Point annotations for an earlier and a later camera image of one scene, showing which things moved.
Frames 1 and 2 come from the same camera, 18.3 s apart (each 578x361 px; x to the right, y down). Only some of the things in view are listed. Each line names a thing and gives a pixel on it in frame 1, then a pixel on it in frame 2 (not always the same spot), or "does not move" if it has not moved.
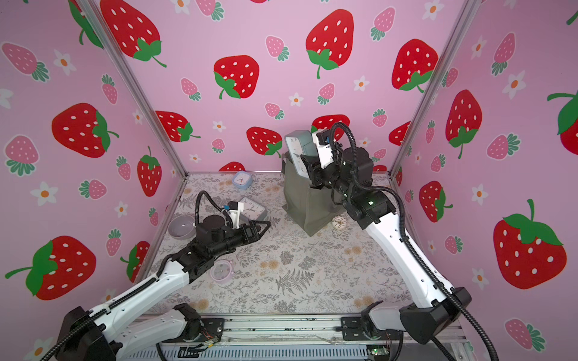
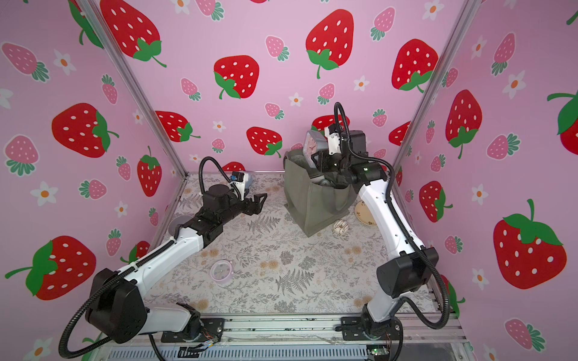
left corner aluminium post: [98, 19] does not move
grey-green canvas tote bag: [311, 206] does not move
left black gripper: [252, 237] to [255, 207]
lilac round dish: [182, 227] does not move
